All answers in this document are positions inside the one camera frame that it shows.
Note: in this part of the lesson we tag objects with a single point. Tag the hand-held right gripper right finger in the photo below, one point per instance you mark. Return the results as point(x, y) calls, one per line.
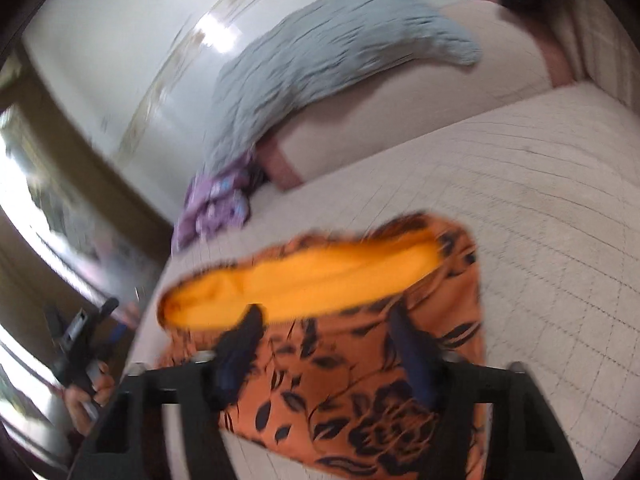
point(415, 355)

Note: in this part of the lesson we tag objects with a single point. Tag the purple floral garment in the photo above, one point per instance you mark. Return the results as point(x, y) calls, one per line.
point(215, 210)

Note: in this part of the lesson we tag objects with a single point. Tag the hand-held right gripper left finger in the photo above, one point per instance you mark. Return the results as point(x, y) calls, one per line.
point(240, 342)

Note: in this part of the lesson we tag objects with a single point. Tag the person's left hand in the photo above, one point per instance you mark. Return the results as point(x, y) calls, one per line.
point(92, 405)

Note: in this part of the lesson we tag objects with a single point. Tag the pink beige bolster cushion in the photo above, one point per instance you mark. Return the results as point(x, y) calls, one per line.
point(400, 100)

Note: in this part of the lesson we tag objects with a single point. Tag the grey quilted pillow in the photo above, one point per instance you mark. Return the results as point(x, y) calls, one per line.
point(320, 65)

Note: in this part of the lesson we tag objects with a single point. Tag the wooden door with glass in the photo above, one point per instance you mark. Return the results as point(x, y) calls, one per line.
point(65, 220)

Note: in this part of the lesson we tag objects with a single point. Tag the orange black floral dress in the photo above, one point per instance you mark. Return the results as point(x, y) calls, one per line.
point(320, 280)

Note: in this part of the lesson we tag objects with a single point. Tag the striped floral back cushion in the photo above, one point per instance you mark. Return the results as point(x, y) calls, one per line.
point(600, 30)

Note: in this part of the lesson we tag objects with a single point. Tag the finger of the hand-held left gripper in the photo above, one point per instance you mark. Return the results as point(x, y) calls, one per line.
point(112, 320)

